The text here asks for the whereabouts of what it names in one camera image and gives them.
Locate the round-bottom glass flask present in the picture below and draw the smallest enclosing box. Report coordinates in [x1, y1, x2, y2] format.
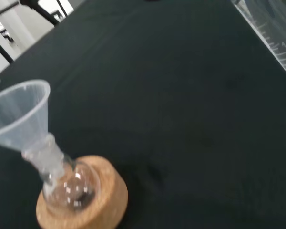
[22, 133, 102, 216]

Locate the black cloth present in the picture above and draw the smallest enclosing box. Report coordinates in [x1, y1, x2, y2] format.
[0, 0, 286, 229]

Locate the clear plastic funnel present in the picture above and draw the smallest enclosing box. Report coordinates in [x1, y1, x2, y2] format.
[0, 80, 62, 172]

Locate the black tripod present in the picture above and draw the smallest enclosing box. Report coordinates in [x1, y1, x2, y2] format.
[0, 0, 74, 65]

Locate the cork ring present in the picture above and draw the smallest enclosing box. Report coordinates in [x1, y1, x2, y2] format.
[35, 155, 129, 229]

